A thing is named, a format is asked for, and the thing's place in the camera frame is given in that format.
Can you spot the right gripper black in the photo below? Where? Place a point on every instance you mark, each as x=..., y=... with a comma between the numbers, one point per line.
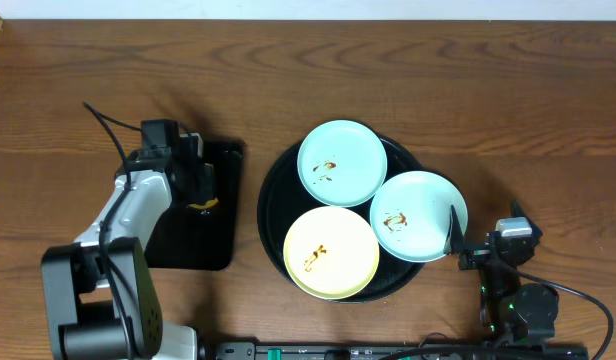
x=456, y=244

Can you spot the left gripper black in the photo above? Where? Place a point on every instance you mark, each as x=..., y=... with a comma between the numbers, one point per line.
x=199, y=182

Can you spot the yellow green sponge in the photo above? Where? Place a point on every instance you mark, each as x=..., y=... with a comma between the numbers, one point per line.
x=203, y=190

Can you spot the yellow plate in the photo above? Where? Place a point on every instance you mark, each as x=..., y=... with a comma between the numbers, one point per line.
x=331, y=252

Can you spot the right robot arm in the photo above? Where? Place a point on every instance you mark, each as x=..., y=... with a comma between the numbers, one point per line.
x=516, y=313

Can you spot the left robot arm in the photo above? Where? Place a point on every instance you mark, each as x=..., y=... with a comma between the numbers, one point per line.
x=99, y=295

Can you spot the black rectangular water tray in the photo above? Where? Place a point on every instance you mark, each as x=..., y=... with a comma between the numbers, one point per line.
x=202, y=239

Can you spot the round black tray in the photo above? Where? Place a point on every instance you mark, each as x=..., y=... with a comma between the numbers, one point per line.
x=283, y=199

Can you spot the mint green plate right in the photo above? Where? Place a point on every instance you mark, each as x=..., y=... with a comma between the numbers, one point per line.
x=411, y=215

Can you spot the mint green plate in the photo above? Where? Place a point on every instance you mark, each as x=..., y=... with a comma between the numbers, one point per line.
x=411, y=215
x=342, y=163

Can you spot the mint green plate far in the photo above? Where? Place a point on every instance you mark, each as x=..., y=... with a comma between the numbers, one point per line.
x=342, y=163

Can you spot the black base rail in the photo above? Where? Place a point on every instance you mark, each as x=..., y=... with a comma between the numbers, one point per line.
x=427, y=351

